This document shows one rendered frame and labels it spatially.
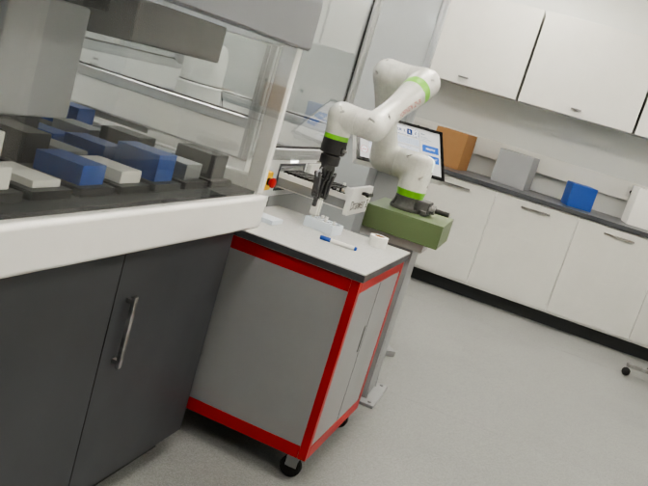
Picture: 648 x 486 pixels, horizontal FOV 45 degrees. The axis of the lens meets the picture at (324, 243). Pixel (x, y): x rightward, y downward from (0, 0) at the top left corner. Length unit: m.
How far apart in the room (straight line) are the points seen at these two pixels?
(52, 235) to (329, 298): 1.16
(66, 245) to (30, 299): 0.16
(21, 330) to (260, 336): 1.07
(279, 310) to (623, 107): 4.28
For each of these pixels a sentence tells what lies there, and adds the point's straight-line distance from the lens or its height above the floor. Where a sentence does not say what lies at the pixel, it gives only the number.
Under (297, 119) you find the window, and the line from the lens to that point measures 3.21.
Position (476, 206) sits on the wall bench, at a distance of 6.06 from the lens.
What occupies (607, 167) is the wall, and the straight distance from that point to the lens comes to 6.74.
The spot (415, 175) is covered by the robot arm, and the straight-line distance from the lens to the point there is 3.36.
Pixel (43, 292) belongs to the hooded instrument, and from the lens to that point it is 1.75.
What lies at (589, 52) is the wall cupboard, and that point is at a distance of 6.41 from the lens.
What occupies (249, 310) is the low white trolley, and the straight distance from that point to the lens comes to 2.62.
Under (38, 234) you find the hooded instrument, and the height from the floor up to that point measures 0.88.
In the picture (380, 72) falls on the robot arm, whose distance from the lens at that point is 3.22.
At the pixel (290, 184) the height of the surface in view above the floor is 0.86.
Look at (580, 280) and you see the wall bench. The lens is 6.10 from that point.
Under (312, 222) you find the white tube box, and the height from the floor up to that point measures 0.78.
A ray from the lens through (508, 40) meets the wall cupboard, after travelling 6.43.
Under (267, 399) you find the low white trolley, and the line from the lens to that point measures 2.67.
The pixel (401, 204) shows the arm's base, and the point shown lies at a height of 0.88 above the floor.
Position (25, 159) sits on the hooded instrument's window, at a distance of 1.47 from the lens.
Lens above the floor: 1.31
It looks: 12 degrees down
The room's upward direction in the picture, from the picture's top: 17 degrees clockwise
